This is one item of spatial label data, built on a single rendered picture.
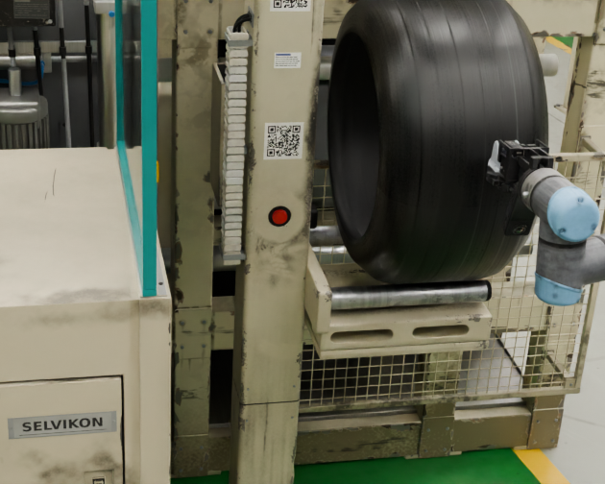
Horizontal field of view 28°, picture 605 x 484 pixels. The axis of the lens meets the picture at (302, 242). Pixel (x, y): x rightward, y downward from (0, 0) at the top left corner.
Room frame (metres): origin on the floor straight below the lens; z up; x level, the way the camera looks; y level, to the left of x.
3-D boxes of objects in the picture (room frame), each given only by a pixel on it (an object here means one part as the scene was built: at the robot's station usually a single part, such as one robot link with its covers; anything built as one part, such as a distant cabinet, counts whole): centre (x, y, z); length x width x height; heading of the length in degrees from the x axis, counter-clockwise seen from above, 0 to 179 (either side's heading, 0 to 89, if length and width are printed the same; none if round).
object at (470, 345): (2.28, -0.18, 0.80); 0.37 x 0.36 x 0.02; 13
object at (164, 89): (2.99, 0.40, 0.61); 0.33 x 0.06 x 0.86; 13
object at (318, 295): (2.24, -0.01, 0.90); 0.40 x 0.03 x 0.10; 13
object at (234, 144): (2.16, 0.14, 1.19); 0.05 x 0.04 x 0.48; 13
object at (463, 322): (2.15, -0.21, 0.84); 0.36 x 0.09 x 0.06; 103
